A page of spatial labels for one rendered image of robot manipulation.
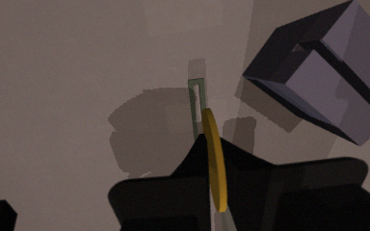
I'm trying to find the thin gold coin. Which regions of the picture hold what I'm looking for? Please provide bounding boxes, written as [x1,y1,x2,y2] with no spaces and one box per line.
[202,108,227,213]

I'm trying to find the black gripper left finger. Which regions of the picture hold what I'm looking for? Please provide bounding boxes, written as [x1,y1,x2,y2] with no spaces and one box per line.
[108,134,211,231]

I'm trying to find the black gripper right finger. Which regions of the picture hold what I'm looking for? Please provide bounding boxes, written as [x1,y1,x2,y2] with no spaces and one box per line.
[220,137,369,231]

